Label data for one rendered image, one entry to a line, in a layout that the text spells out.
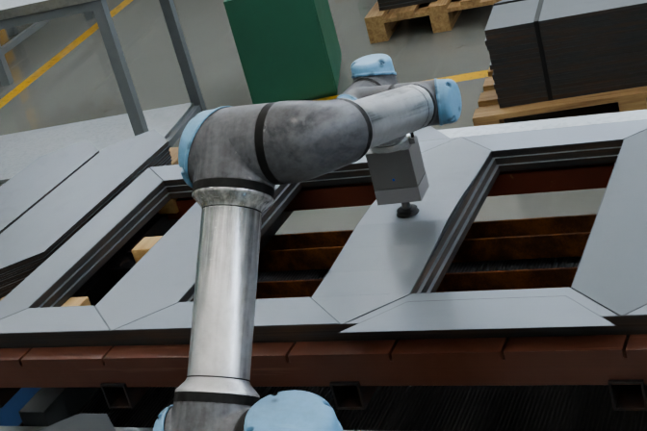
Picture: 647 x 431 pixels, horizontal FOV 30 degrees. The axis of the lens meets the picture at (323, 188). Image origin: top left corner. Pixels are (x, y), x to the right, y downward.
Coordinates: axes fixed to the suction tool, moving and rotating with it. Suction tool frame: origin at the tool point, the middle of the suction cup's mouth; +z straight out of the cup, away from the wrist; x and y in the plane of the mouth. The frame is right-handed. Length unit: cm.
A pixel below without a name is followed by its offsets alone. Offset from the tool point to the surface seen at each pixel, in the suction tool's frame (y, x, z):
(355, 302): 1.6, 30.4, -0.1
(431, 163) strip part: 1.3, -24.6, -0.3
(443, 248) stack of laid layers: -8.8, 10.9, 1.3
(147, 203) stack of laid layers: 68, -23, 1
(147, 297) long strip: 44, 24, 0
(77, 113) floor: 303, -354, 84
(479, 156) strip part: -8.6, -25.4, -0.3
